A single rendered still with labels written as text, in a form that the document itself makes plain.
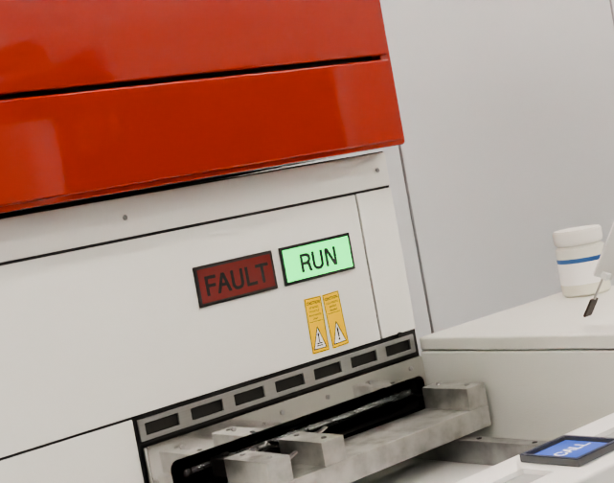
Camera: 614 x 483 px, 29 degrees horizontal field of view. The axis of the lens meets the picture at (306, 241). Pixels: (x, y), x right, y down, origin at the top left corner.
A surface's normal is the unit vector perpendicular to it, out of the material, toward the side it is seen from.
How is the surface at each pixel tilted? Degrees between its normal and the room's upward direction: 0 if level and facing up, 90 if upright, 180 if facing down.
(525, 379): 90
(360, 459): 90
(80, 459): 90
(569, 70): 90
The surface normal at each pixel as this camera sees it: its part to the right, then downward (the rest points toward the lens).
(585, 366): -0.76, 0.17
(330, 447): 0.63, -0.07
